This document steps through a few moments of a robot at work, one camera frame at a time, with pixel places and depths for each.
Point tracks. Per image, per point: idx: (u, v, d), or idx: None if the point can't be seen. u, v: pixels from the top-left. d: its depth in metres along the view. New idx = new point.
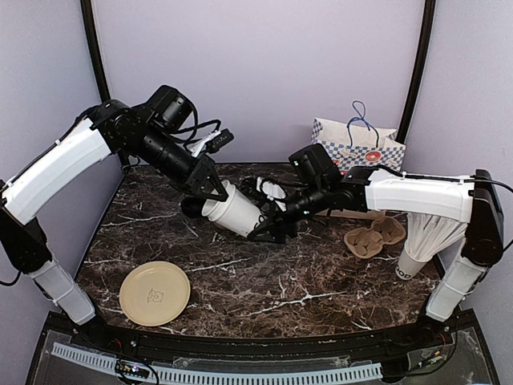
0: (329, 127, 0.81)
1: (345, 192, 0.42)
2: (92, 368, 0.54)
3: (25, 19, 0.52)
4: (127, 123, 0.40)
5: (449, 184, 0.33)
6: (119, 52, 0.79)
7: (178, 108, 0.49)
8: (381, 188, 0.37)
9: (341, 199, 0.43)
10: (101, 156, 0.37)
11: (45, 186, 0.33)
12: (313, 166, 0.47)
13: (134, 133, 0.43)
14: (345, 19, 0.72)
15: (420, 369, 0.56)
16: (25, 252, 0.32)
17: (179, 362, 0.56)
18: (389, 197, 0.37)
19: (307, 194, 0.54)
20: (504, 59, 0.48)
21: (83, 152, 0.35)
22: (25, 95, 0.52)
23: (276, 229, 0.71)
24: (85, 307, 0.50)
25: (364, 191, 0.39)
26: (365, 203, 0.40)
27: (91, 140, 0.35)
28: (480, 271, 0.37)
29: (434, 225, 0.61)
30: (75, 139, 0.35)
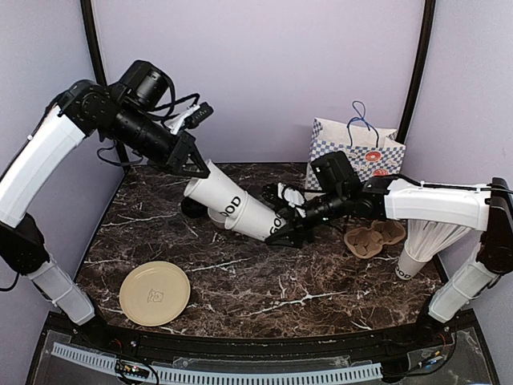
0: (329, 127, 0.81)
1: (365, 200, 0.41)
2: (92, 367, 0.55)
3: (25, 20, 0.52)
4: (97, 107, 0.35)
5: (466, 193, 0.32)
6: (119, 52, 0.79)
7: (153, 83, 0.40)
8: (398, 197, 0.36)
9: (360, 208, 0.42)
10: (75, 143, 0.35)
11: (27, 185, 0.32)
12: (333, 173, 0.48)
13: (107, 115, 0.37)
14: (345, 19, 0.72)
15: (420, 370, 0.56)
16: (20, 253, 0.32)
17: (179, 363, 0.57)
18: (409, 206, 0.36)
19: (327, 200, 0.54)
20: (504, 60, 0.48)
21: (58, 139, 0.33)
22: (25, 95, 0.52)
23: (295, 235, 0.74)
24: (83, 309, 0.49)
25: (382, 200, 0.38)
26: (383, 212, 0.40)
27: (63, 129, 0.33)
28: (491, 277, 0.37)
29: (434, 225, 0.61)
30: (46, 129, 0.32)
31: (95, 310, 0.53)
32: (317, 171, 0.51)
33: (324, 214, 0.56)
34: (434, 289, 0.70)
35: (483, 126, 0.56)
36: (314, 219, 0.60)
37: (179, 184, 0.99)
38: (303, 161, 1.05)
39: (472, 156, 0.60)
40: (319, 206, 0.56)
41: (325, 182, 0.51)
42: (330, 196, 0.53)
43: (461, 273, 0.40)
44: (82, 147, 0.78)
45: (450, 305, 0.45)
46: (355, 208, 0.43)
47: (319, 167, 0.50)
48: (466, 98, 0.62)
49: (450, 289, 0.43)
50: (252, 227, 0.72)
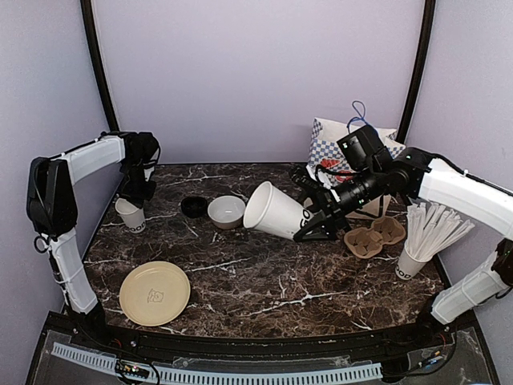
0: (329, 127, 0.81)
1: (399, 171, 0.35)
2: (92, 368, 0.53)
3: (25, 19, 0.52)
4: (135, 145, 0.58)
5: (506, 196, 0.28)
6: (119, 52, 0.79)
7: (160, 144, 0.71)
8: (438, 180, 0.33)
9: (395, 180, 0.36)
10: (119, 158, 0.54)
11: (89, 162, 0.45)
12: (363, 148, 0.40)
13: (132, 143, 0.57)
14: (345, 19, 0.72)
15: (420, 369, 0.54)
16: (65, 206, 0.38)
17: (179, 362, 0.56)
18: (446, 192, 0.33)
19: (361, 180, 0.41)
20: (504, 60, 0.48)
21: (111, 151, 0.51)
22: (26, 95, 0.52)
23: (333, 222, 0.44)
24: (86, 295, 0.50)
25: (421, 176, 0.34)
26: (417, 190, 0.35)
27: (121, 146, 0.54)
28: (503, 287, 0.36)
29: (434, 224, 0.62)
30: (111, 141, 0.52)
31: (95, 304, 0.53)
32: (343, 148, 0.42)
33: (361, 198, 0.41)
34: (434, 289, 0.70)
35: (483, 127, 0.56)
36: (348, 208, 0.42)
37: (179, 184, 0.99)
38: (303, 161, 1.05)
39: (470, 156, 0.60)
40: (354, 188, 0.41)
41: (353, 161, 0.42)
42: (363, 176, 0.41)
43: (473, 277, 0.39)
44: None
45: (458, 308, 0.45)
46: (389, 181, 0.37)
47: (347, 142, 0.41)
48: (466, 98, 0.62)
49: (458, 293, 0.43)
50: (280, 224, 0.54)
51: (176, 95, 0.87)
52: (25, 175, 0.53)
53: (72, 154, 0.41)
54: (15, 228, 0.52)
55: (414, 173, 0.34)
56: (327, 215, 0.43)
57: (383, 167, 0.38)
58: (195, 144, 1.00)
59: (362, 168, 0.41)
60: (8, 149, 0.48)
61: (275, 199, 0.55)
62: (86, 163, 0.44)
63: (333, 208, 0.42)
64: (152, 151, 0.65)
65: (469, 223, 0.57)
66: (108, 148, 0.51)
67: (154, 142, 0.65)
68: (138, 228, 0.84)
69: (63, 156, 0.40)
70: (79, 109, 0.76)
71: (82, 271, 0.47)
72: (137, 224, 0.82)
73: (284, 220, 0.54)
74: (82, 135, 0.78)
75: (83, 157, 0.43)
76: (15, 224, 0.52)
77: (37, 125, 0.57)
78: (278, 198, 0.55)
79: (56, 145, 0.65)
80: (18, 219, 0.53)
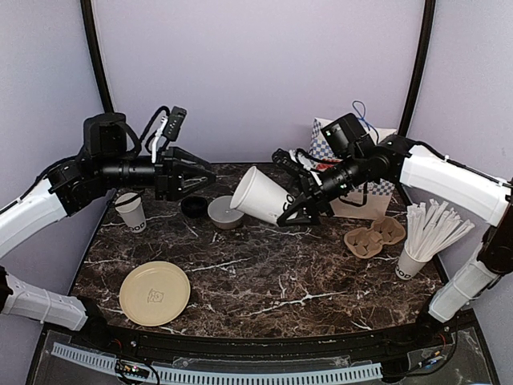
0: None
1: (381, 156, 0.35)
2: (92, 367, 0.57)
3: (24, 20, 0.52)
4: (78, 192, 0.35)
5: (489, 182, 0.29)
6: (118, 53, 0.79)
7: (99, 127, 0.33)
8: (418, 165, 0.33)
9: (375, 168, 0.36)
10: (58, 217, 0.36)
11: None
12: (345, 135, 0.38)
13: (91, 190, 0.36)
14: (345, 18, 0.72)
15: (420, 369, 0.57)
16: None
17: (179, 362, 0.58)
18: (428, 178, 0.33)
19: (345, 167, 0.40)
20: (504, 61, 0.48)
21: (40, 214, 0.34)
22: (25, 95, 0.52)
23: (313, 206, 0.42)
24: (77, 315, 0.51)
25: (401, 162, 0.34)
26: (398, 175, 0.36)
27: (51, 204, 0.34)
28: (491, 277, 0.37)
29: (434, 225, 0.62)
30: (34, 200, 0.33)
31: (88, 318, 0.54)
32: (326, 135, 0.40)
33: (344, 184, 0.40)
34: (434, 289, 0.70)
35: (482, 127, 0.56)
36: (329, 194, 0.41)
37: None
38: None
39: (472, 156, 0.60)
40: (337, 175, 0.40)
41: (337, 149, 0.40)
42: (346, 163, 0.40)
43: (462, 272, 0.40)
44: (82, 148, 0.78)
45: (452, 304, 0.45)
46: (369, 167, 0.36)
47: (330, 129, 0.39)
48: (466, 98, 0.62)
49: (450, 289, 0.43)
50: (264, 207, 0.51)
51: (176, 95, 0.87)
52: (25, 175, 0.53)
53: None
54: None
55: (394, 159, 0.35)
56: (308, 198, 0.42)
57: (365, 153, 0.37)
58: (195, 144, 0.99)
59: (345, 155, 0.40)
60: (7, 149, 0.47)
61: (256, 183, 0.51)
62: None
63: (313, 191, 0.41)
64: (107, 140, 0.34)
65: (469, 223, 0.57)
66: (46, 210, 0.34)
67: (100, 132, 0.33)
68: (137, 228, 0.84)
69: None
70: (79, 110, 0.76)
71: (58, 305, 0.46)
72: (136, 223, 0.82)
73: (267, 203, 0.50)
74: None
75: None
76: None
77: (36, 124, 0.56)
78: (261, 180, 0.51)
79: (55, 146, 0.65)
80: None
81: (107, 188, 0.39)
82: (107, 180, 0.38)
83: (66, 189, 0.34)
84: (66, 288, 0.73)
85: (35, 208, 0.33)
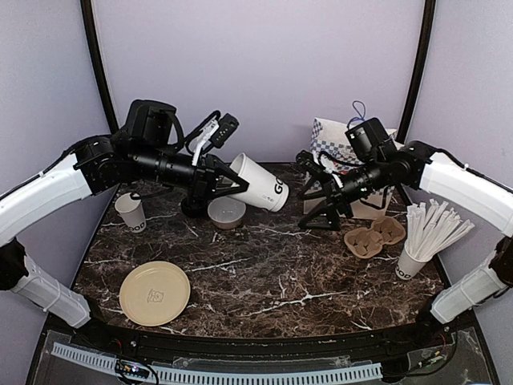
0: (329, 127, 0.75)
1: (402, 160, 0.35)
2: (93, 367, 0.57)
3: (26, 21, 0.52)
4: (108, 172, 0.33)
5: (508, 193, 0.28)
6: (119, 54, 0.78)
7: (151, 120, 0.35)
8: (438, 171, 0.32)
9: (397, 172, 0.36)
10: (81, 196, 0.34)
11: (18, 217, 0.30)
12: (369, 139, 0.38)
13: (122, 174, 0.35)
14: (345, 18, 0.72)
15: (420, 369, 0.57)
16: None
17: (179, 362, 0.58)
18: (447, 185, 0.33)
19: (365, 171, 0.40)
20: (504, 62, 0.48)
21: (61, 190, 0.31)
22: (26, 94, 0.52)
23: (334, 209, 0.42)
24: (78, 315, 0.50)
25: (422, 168, 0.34)
26: (418, 180, 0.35)
27: (73, 180, 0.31)
28: (499, 286, 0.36)
29: (434, 224, 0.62)
30: (56, 176, 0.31)
31: (89, 318, 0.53)
32: (350, 139, 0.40)
33: (364, 187, 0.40)
34: (434, 289, 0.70)
35: (482, 127, 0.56)
36: (351, 196, 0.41)
37: None
38: None
39: (472, 156, 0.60)
40: (358, 178, 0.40)
41: (359, 152, 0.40)
42: (368, 167, 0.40)
43: (470, 277, 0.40)
44: None
45: (456, 306, 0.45)
46: (391, 172, 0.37)
47: (353, 132, 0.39)
48: (466, 98, 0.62)
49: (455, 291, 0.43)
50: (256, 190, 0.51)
51: (177, 95, 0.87)
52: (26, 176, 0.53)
53: None
54: None
55: (416, 164, 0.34)
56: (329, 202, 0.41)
57: (389, 158, 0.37)
58: None
59: (367, 159, 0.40)
60: (7, 150, 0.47)
61: (247, 168, 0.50)
62: (13, 220, 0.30)
63: (335, 195, 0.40)
64: (152, 131, 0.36)
65: (469, 224, 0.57)
66: (66, 187, 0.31)
67: (147, 116, 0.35)
68: (137, 228, 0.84)
69: None
70: (79, 109, 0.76)
71: (66, 301, 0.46)
72: (136, 223, 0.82)
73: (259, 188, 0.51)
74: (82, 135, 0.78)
75: (10, 213, 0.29)
76: None
77: (36, 124, 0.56)
78: (253, 166, 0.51)
79: (55, 146, 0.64)
80: None
81: (134, 176, 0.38)
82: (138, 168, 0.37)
83: (92, 168, 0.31)
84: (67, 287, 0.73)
85: (57, 184, 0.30)
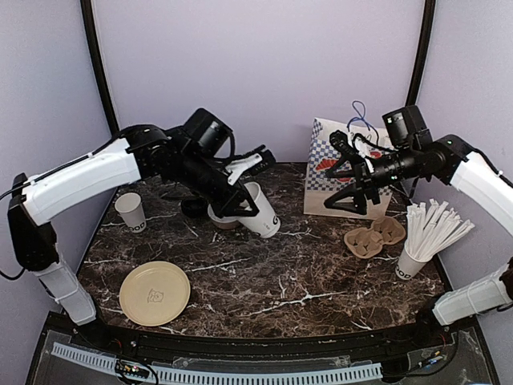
0: (329, 127, 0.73)
1: (438, 152, 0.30)
2: (93, 367, 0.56)
3: (27, 21, 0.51)
4: (158, 163, 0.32)
5: None
6: (119, 54, 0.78)
7: (212, 134, 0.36)
8: (471, 171, 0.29)
9: (430, 164, 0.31)
10: (127, 181, 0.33)
11: (67, 196, 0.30)
12: (407, 124, 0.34)
13: (169, 169, 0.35)
14: (346, 19, 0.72)
15: (421, 369, 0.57)
16: (27, 250, 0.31)
17: (179, 362, 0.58)
18: (478, 188, 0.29)
19: (398, 157, 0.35)
20: (503, 62, 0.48)
21: (107, 174, 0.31)
22: (27, 94, 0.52)
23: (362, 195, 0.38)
24: (85, 314, 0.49)
25: (457, 164, 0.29)
26: (450, 176, 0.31)
27: (119, 164, 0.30)
28: (503, 301, 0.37)
29: (434, 225, 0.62)
30: (104, 158, 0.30)
31: (94, 318, 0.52)
32: (386, 122, 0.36)
33: (393, 176, 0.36)
34: (434, 289, 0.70)
35: (482, 127, 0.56)
36: (381, 183, 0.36)
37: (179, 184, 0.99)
38: (303, 161, 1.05)
39: None
40: (389, 164, 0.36)
41: (393, 138, 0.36)
42: (401, 153, 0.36)
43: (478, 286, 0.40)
44: (82, 149, 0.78)
45: (459, 311, 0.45)
46: (423, 162, 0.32)
47: (390, 116, 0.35)
48: (466, 99, 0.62)
49: (462, 296, 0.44)
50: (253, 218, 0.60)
51: (177, 95, 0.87)
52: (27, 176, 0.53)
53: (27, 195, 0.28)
54: None
55: (451, 160, 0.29)
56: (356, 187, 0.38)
57: (425, 147, 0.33)
58: None
59: (401, 147, 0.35)
60: (10, 151, 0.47)
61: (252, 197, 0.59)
62: (62, 199, 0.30)
63: (363, 180, 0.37)
64: (214, 142, 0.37)
65: (469, 224, 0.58)
66: (114, 170, 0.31)
67: (209, 127, 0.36)
68: (137, 228, 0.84)
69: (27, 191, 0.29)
70: (79, 109, 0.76)
71: (78, 296, 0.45)
72: (136, 223, 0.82)
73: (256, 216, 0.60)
74: (82, 135, 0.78)
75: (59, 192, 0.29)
76: None
77: (37, 124, 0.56)
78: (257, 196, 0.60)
79: (56, 146, 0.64)
80: None
81: (175, 177, 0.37)
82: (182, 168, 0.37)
83: (145, 153, 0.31)
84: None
85: (100, 168, 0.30)
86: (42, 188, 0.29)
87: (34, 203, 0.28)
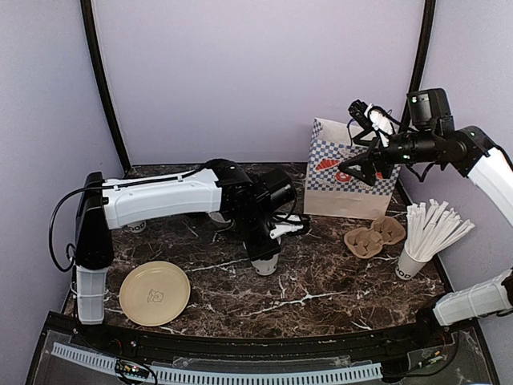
0: (329, 127, 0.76)
1: (460, 142, 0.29)
2: (93, 367, 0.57)
3: (31, 22, 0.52)
4: (240, 196, 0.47)
5: None
6: (119, 54, 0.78)
7: (284, 192, 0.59)
8: (491, 167, 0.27)
9: (450, 152, 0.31)
10: (196, 204, 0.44)
11: (147, 207, 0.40)
12: (431, 108, 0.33)
13: (244, 204, 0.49)
14: (347, 18, 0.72)
15: (420, 369, 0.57)
16: (94, 247, 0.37)
17: (179, 363, 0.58)
18: (494, 185, 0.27)
19: (414, 139, 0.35)
20: (504, 62, 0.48)
21: (187, 196, 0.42)
22: (30, 94, 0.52)
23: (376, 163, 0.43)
24: (92, 317, 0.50)
25: (476, 159, 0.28)
26: (469, 168, 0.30)
27: (201, 192, 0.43)
28: (506, 306, 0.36)
29: (434, 224, 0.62)
30: (193, 184, 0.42)
31: (98, 322, 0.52)
32: (409, 103, 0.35)
33: (406, 156, 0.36)
34: (434, 289, 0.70)
35: (482, 127, 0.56)
36: (391, 158, 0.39)
37: None
38: (302, 161, 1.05)
39: None
40: (405, 143, 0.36)
41: (414, 119, 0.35)
42: (421, 136, 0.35)
43: (479, 289, 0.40)
44: (83, 150, 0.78)
45: (459, 313, 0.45)
46: (445, 150, 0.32)
47: (415, 96, 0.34)
48: (465, 99, 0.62)
49: (463, 297, 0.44)
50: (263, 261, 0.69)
51: (177, 95, 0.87)
52: (29, 177, 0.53)
53: (123, 197, 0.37)
54: (26, 231, 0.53)
55: (474, 151, 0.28)
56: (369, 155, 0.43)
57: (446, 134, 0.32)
58: (195, 144, 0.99)
59: (422, 129, 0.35)
60: (13, 152, 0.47)
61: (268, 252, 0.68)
62: (143, 208, 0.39)
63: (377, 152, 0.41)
64: (282, 200, 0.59)
65: (469, 223, 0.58)
66: (195, 195, 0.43)
67: (286, 190, 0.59)
68: (137, 228, 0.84)
69: (120, 193, 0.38)
70: (81, 110, 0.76)
71: (96, 297, 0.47)
72: (135, 223, 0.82)
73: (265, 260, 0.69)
74: (82, 136, 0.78)
75: (147, 201, 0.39)
76: (24, 228, 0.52)
77: (39, 124, 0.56)
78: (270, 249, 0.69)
79: (58, 147, 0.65)
80: (26, 221, 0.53)
81: (240, 212, 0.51)
82: (252, 216, 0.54)
83: (232, 189, 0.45)
84: (66, 289, 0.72)
85: (187, 192, 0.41)
86: (131, 195, 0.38)
87: (121, 206, 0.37)
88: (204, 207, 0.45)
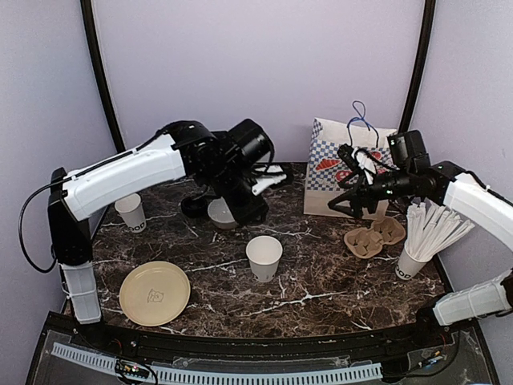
0: (329, 127, 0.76)
1: (429, 178, 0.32)
2: (93, 367, 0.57)
3: (31, 24, 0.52)
4: (206, 157, 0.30)
5: None
6: (118, 54, 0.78)
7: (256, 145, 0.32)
8: (462, 189, 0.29)
9: (422, 186, 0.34)
10: (166, 178, 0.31)
11: (105, 192, 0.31)
12: (408, 149, 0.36)
13: (212, 164, 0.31)
14: (347, 19, 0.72)
15: (420, 370, 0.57)
16: (70, 243, 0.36)
17: (179, 362, 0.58)
18: (470, 204, 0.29)
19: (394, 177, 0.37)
20: (504, 61, 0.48)
21: (146, 172, 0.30)
22: (30, 95, 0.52)
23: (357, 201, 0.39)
24: (89, 315, 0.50)
25: (446, 186, 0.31)
26: (442, 196, 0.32)
27: (159, 164, 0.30)
28: (504, 308, 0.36)
29: (434, 225, 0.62)
30: (146, 156, 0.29)
31: (98, 320, 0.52)
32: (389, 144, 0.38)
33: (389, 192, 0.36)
34: (434, 289, 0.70)
35: (482, 127, 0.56)
36: (375, 196, 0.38)
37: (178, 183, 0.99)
38: (302, 161, 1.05)
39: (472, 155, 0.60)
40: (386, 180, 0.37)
41: (394, 159, 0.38)
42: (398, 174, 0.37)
43: (479, 289, 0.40)
44: (83, 150, 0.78)
45: (459, 313, 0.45)
46: (415, 185, 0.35)
47: (393, 139, 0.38)
48: (465, 99, 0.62)
49: (462, 297, 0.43)
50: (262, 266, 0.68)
51: (177, 95, 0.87)
52: (28, 178, 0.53)
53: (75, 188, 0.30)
54: (24, 232, 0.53)
55: (440, 182, 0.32)
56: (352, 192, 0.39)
57: (419, 171, 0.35)
58: None
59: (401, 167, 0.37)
60: (12, 153, 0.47)
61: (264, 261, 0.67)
62: (101, 195, 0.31)
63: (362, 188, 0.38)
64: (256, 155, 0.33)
65: (469, 223, 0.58)
66: (153, 168, 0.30)
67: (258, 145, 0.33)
68: (137, 228, 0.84)
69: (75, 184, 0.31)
70: (80, 110, 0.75)
71: (90, 296, 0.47)
72: (136, 223, 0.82)
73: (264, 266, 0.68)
74: (82, 136, 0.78)
75: (98, 187, 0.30)
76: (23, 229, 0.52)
77: (39, 126, 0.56)
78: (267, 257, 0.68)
79: (58, 147, 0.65)
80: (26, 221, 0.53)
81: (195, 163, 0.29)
82: (228, 176, 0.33)
83: (191, 149, 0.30)
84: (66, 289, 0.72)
85: (141, 165, 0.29)
86: (83, 183, 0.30)
87: (76, 198, 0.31)
88: (172, 178, 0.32)
